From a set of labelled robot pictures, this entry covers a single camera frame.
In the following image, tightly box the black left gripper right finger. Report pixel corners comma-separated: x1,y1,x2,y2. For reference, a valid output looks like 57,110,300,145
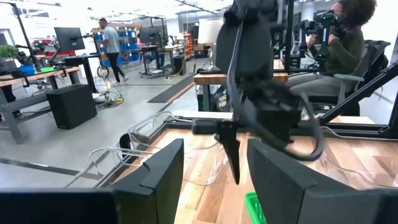
247,139,398,224

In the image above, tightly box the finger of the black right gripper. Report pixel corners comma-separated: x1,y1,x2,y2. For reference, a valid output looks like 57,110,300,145
214,121,242,185

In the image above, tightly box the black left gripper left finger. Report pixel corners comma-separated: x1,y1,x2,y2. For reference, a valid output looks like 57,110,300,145
0,139,185,224

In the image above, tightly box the green plastic basket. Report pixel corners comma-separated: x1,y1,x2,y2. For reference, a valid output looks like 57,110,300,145
244,191,269,224

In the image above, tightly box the clear plastic bin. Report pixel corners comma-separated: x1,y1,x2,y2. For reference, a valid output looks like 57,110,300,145
320,126,398,191
126,111,195,147
63,146,229,189

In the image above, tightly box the blue bin shelf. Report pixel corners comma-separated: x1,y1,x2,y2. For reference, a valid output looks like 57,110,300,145
93,29,141,68

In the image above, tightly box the wooden background table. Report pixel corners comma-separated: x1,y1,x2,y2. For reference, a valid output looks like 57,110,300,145
193,58,290,113

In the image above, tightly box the black floor mat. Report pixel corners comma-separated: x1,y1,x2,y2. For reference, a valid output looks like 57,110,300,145
147,73,197,105

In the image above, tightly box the person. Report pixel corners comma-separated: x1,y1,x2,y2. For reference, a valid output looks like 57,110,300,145
285,0,377,97
98,17,130,84

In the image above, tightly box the white panel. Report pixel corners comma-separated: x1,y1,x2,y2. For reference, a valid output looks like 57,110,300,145
197,17,225,45

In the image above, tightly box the black floor cabinet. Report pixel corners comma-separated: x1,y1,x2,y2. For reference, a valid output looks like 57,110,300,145
45,83,98,130

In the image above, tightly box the black office chair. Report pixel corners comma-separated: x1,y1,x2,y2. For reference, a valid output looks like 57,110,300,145
334,39,392,105

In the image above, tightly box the background desk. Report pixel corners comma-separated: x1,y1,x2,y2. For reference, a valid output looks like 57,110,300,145
138,43,187,78

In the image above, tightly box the black monitor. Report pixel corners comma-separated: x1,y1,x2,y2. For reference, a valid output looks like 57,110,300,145
139,26,162,44
53,26,86,52

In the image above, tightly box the black standing desk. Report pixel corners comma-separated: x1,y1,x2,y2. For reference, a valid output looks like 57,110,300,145
63,54,100,94

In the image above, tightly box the wooden workbench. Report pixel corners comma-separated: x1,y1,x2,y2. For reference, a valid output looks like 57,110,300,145
0,67,81,144

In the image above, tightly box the blue bin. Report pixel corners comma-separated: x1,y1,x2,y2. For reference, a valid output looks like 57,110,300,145
19,64,36,76

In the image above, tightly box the background green plant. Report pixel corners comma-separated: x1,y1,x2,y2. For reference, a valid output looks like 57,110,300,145
0,44,19,60

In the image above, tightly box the yellow cable coil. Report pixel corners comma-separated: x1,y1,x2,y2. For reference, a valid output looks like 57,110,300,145
104,77,124,106

